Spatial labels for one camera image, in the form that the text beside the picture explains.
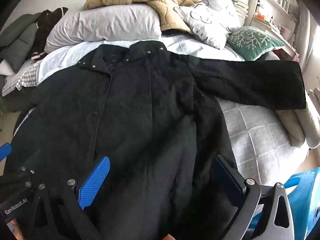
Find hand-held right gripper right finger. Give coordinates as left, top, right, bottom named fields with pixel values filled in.
left=212, top=155, right=295, bottom=240

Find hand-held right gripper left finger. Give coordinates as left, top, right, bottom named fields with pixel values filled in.
left=31, top=156, right=110, bottom=240

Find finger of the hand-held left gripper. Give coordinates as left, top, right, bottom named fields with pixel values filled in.
left=0, top=165, right=38, bottom=193
left=0, top=143, right=12, bottom=163

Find black coat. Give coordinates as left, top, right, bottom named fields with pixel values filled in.
left=5, top=42, right=307, bottom=240

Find dark clothes pile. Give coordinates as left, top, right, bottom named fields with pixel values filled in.
left=0, top=12, right=42, bottom=67

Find person's left hand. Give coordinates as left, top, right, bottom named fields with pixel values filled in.
left=9, top=226, right=25, bottom=240

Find grey checked bedspread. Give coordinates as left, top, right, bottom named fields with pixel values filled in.
left=215, top=51, right=310, bottom=195

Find checked cloth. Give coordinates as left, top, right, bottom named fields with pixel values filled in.
left=2, top=62, right=42, bottom=97

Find blue plastic stool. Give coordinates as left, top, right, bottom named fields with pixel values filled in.
left=250, top=169, right=320, bottom=240

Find cream fluffy blanket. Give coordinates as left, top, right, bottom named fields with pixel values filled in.
left=275, top=90, right=320, bottom=148

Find green patterned cushion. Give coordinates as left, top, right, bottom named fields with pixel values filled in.
left=226, top=26, right=285, bottom=62

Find white desk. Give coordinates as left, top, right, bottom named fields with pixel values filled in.
left=246, top=15, right=298, bottom=60

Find light grey pillow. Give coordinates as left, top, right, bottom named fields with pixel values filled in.
left=44, top=4, right=162, bottom=53

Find white printed pillow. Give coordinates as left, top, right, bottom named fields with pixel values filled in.
left=174, top=0, right=242, bottom=50

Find light curtain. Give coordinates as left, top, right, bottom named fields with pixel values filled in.
left=294, top=5, right=315, bottom=70

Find stack of books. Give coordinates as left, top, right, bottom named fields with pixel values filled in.
left=231, top=0, right=249, bottom=18

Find beige fleece blanket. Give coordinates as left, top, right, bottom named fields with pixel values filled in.
left=84, top=0, right=200, bottom=34

